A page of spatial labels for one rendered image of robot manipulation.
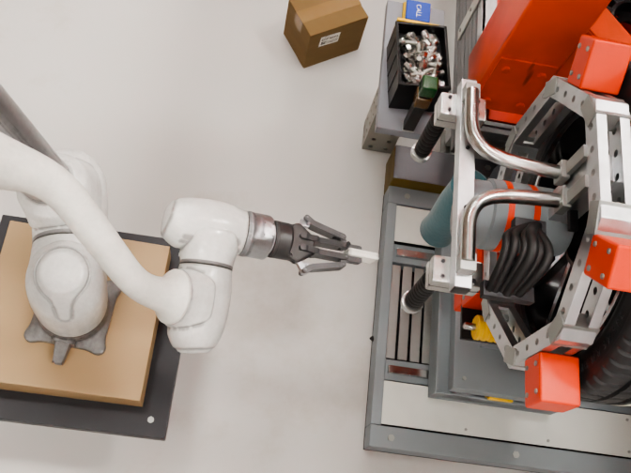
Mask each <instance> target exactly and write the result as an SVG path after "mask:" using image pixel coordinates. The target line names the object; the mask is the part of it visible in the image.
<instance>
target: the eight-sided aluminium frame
mask: <svg viewBox="0 0 631 473"><path fill-rule="evenodd" d="M567 80H568V78H565V77H560V76H555V75H553V76H552V78H551V79H550V80H549V81H548V82H546V86H545V87H544V89H543V90H542V91H541V93H540V94H539V95H538V97H537V98H536V99H535V101H534V102H533V103H532V105H531V106H530V108H529V109H528V110H527V112H526V113H524V115H523V116H522V117H521V119H520V120H519V121H518V123H517V124H516V125H515V126H513V128H512V130H511V132H510V135H509V137H508V139H507V141H506V144H505V147H506V148H505V152H508V153H511V154H514V155H518V156H522V157H524V158H528V159H532V160H535V158H536V155H537V153H538V151H539V149H540V147H541V145H542V144H543V143H544V141H545V140H546V139H547V138H548V137H549V135H550V134H551V133H552V132H553V131H554V129H556V128H557V127H558V126H559V125H560V123H561V122H562V121H563V120H564V118H565V117H566V116H567V115H568V114H569V113H570V112H571V110H572V111H574V112H575V113H577V114H579V115H580V116H582V117H583V118H584V120H585V130H586V145H587V154H588V157H587V173H588V177H589V188H588V195H589V214H588V220H587V226H586V229H585V232H584V235H583V238H582V240H581V243H580V246H579V249H578V252H577V257H576V260H575V262H574V264H573V267H572V270H571V273H570V276H569V279H568V282H567V284H566V287H565V290H564V293H563V296H562V301H561V304H560V307H559V309H558V312H557V315H556V316H555V318H554V319H553V321H552V322H551V323H549V324H547V325H546V326H544V327H543V328H541V329H539V330H537V331H536V332H534V333H533V334H530V332H529V330H528V329H527V327H526V325H525V324H524V322H523V320H522V318H521V317H520V315H519V313H518V312H517V310H516V305H515V304H514V303H510V302H503V301H497V300H491V299H485V298H483V300H482V302H481V304H482V311H483V318H484V322H486V323H487V325H488V327H489V329H490V331H491V333H492V335H493V337H494V339H495V341H496V343H497V345H498V347H499V349H500V351H501V354H502V356H503V361H504V362H506V364H507V366H508V368H509V369H515V370H521V371H525V360H526V359H528V358H530V357H532V356H534V355H535V354H537V353H539V352H548V353H553V354H560V355H566V356H572V355H574V354H575V353H577V352H579V351H581V350H582V349H583V350H587V349H588V347H589V346H590V345H592V344H593V342H594V339H595V337H596V336H597V334H598V333H599V331H600V328H599V326H600V323H601V321H602V318H603V315H604V312H605V310H606V307H607V305H608V301H609V298H610V295H611V292H612V290H611V289H607V288H606V287H604V286H603V285H601V284H600V283H598V282H596V281H594V280H593V282H592V284H591V287H590V290H589V293H588V296H587V298H586V301H585V303H584V306H583V309H582V312H581V313H579V312H580V309H581V306H582V303H583V300H584V298H585V296H586V293H587V290H588V287H589V284H590V281H591V278H590V277H588V276H586V275H585V274H584V268H585V266H586V262H587V258H588V254H589V250H590V247H591V243H592V239H593V235H604V236H610V237H620V238H626V239H631V131H630V121H631V114H630V113H629V105H628V104H627V103H625V102H624V100H623V99H617V98H615V97H613V96H611V95H609V94H604V93H598V92H593V91H588V90H583V89H579V88H577V87H576V86H574V85H572V84H569V83H568V82H567ZM608 146H609V155H611V156H612V157H613V173H614V181H613V182H612V183H611V192H610V176H609V159H608ZM513 171H514V169H510V168H507V167H504V166H500V171H499V174H498V178H497V179H499V180H506V181H510V180H511V177H512V173H513ZM611 195H612V202H611ZM496 263H497V253H496V252H491V251H486V250H484V272H483V280H489V278H490V276H491V274H492V271H493V269H494V267H495V265H496Z"/></svg>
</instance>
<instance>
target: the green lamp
mask: <svg viewBox="0 0 631 473"><path fill-rule="evenodd" d="M438 88H439V78H438V77H434V76H428V75H424V76H423V77H422V79H421V81H420V83H419V96H420V97H426V98H430V99H432V98H433V97H434V96H435V95H436V94H437V92H438Z"/></svg>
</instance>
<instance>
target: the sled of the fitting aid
mask: <svg viewBox="0 0 631 473"><path fill-rule="evenodd" d="M451 247H452V243H451V244H450V245H448V246H446V247H443V248H436V247H435V255H440V256H447V257H451ZM451 306H452V293H446V292H440V291H435V292H434V293H433V297H432V316H431V336H430V356H429V376H428V396H427V398H433V399H440V400H446V401H453V402H460V403H467V404H479V405H486V406H493V407H499V408H506V409H514V410H520V411H527V412H533V413H540V414H547V415H552V414H555V413H557V412H554V411H547V410H541V409H534V408H527V407H526V406H525V402H521V401H515V400H507V399H501V398H494V397H487V396H481V395H474V394H467V393H461V392H454V391H448V381H449V356H450V331H451Z"/></svg>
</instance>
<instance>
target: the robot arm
mask: <svg viewBox="0 0 631 473"><path fill-rule="evenodd" d="M0 190H6V191H16V194H17V199H18V201H19V203H20V205H21V207H22V209H23V212H24V214H25V216H26V218H27V220H28V223H29V225H30V227H32V249H31V255H30V260H29V265H28V268H27V270H26V274H25V290H26V294H27V297H28V300H29V303H30V306H31V308H32V310H33V312H34V314H33V317H32V320H31V323H30V325H29V326H28V328H27V329H26V331H25V332H24V335H23V336H24V338H25V339H26V340H27V341H28V342H29V343H51V344H54V354H53V361H52V363H54V364H55V365H63V364H64V362H65V360H66V358H67V355H68V353H69V351H70V349H71V348H76V349H81V350H85V351H88V352H90V353H92V354H93V355H95V356H100V355H102V354H103V353H104V352H105V350H106V342H105V341H106V336H107V332H108V328H109V326H110V322H111V318H112V315H113V311H114V307H115V302H116V299H117V297H118V296H119V294H120V293H121V291H122V292H123V293H124V294H125V295H127V296H128V297H129V298H131V299H133V300H134V301H136V302H137V303H139V304H141V305H143V306H145V307H147V308H149V309H151V310H153V311H155V313H156V315H157V317H158V319H159V320H160V321H161V322H162V323H164V324H165V325H166V326H167V335H168V338H169V340H170V342H171V344H172V346H173V347H174V348H175V349H176V350H177V351H178V352H180V353H189V354H200V353H207V352H209V351H210V350H211V349H212V348H213V347H215V346H216V345H217V343H218V342H219V340H220V339H221V337H222V335H223V331H224V328H225V324H226V321H227V316H228V312H229V307H230V301H231V294H232V271H233V266H234V263H235V260H236V257H237V255H239V256H241V257H250V258H255V259H260V260H263V259H265V258H267V257H269V258H275V259H280V260H287V261H289V262H291V263H292V264H295V265H297V267H298V269H299V275H300V276H303V275H305V274H307V273H312V272H326V271H339V270H341V269H342V268H344V267H345V266H346V263H348V264H353V265H359V264H360V263H361V262H363V263H367V264H374V263H375V262H376V261H377V260H379V253H376V252H368V251H363V250H362V247H361V246H357V245H353V244H350V242H349V241H348V242H346V235H345V234H343V233H341V232H339V231H337V230H334V229H332V228H330V227H329V226H327V225H324V224H322V223H320V222H318V221H315V220H314V219H313V218H312V217H310V216H309V215H305V216H304V217H303V218H302V219H301V220H300V223H295V224H291V223H288V222H283V221H275V220H274V219H273V218H272V217H271V216H270V215H265V214H260V213H255V212H252V211H246V210H243V209H240V208H238V207H236V206H233V205H231V204H228V203H225V202H221V201H216V200H210V199H203V198H179V199H176V200H175V201H173V202H171V203H170V204H169V205H168V206H167V207H166V209H165V210H164V213H163V217H162V228H161V235H162V237H163V238H164V240H165V241H166V242H168V243H169V244H170V245H171V246H173V247H175V248H179V249H180V252H179V253H180V260H179V267H178V269H172V270H169V271H168V272H166V273H165V274H164V275H163V277H159V276H155V275H153V274H151V273H149V272H147V271H146V270H145V269H144V268H143V267H142V266H141V265H140V264H139V262H138V261H137V260H136V258H135V257H134V256H133V254H132V253H131V251H130V250H129V248H128V247H127V245H126V244H125V243H124V241H123V240H122V238H121V237H120V236H119V234H118V233H117V231H116V230H115V228H114V227H113V225H112V224H111V223H110V222H109V221H108V192H107V183H106V179H105V176H104V173H103V171H102V170H101V168H100V166H99V164H98V163H97V162H96V160H95V159H94V158H93V157H92V156H90V155H89V154H87V153H85V152H83V151H80V150H77V149H70V148H64V149H58V150H53V149H52V147H51V146H50V145H49V144H48V142H47V141H46V140H45V139H44V137H43V136H42V135H41V134H40V132H39V131H38V130H37V128H36V127H35V126H34V125H33V123H32V122H31V121H30V120H29V118H28V117H27V116H26V115H25V113H24V112H23V111H22V109H21V108H20V107H19V106H18V104H17V103H16V102H15V101H14V100H13V98H12V97H11V96H10V95H9V93H8V92H7V91H6V89H5V88H4V87H3V86H2V85H1V84H0ZM306 229H309V230H311V231H313V232H315V233H317V234H320V235H322V236H324V237H320V236H316V235H312V234H311V233H310V232H309V231H307V230H306ZM325 237H327V238H325ZM318 247H319V248H325V249H330V250H335V251H340V252H342V251H344V252H343V253H340V252H332V251H327V250H322V249H319V248H318ZM307 258H317V259H322V260H327V261H332V262H330V263H315V264H311V265H309V264H308V263H302V261H303V260H305V259H307ZM107 275H108V277H109V278H110V279H111V281H107Z"/></svg>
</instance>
